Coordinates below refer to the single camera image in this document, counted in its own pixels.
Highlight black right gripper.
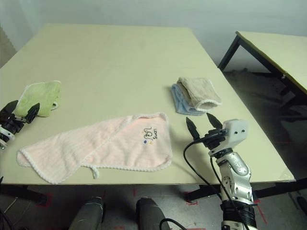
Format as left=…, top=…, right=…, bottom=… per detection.
left=186, top=113, right=229, bottom=154

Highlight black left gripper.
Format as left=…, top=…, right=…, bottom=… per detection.
left=0, top=100, right=40, bottom=135

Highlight pink towel with embroidery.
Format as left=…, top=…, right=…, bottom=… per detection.
left=16, top=111, right=173, bottom=185

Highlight light green towel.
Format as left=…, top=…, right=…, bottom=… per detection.
left=14, top=80, right=62, bottom=118

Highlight beige folded towel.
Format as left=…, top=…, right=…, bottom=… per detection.
left=177, top=76, right=223, bottom=113

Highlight light blue folded towel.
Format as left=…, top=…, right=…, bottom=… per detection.
left=171, top=83, right=204, bottom=116

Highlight beige side table black legs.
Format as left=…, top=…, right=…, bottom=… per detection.
left=217, top=30, right=307, bottom=115

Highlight grey robot left leg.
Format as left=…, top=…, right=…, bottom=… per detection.
left=69, top=196, right=105, bottom=230

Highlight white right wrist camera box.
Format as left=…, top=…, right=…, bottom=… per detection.
left=222, top=119, right=249, bottom=147

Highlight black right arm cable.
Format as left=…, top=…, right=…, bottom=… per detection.
left=160, top=133, right=255, bottom=230

